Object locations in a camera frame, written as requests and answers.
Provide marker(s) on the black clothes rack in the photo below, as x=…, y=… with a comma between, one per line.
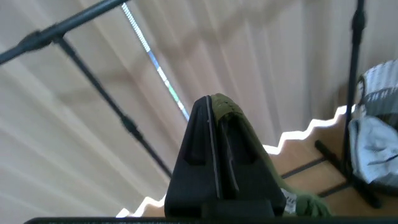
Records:
x=351, y=93

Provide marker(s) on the white laundry basket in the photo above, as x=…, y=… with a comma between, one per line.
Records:
x=381, y=84

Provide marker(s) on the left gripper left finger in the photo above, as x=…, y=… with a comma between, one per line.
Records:
x=192, y=180

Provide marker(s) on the pale grey shorts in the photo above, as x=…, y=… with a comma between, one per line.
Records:
x=373, y=149

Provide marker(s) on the green long-sleeved shirt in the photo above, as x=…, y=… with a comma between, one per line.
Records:
x=227, y=104

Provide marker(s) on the beige curtain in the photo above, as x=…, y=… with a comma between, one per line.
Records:
x=248, y=46

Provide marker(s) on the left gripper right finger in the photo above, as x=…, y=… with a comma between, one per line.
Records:
x=248, y=174

